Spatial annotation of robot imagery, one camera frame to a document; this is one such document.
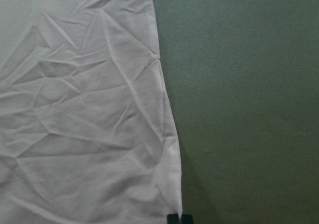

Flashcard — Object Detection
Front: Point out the pink t-shirt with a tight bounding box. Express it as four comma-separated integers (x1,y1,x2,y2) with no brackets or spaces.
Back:
0,0,182,224

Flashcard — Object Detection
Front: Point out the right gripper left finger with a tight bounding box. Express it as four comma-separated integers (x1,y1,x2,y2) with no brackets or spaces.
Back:
166,214,180,224

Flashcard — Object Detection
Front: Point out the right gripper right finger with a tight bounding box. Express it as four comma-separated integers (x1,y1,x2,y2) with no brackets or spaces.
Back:
180,214,193,224

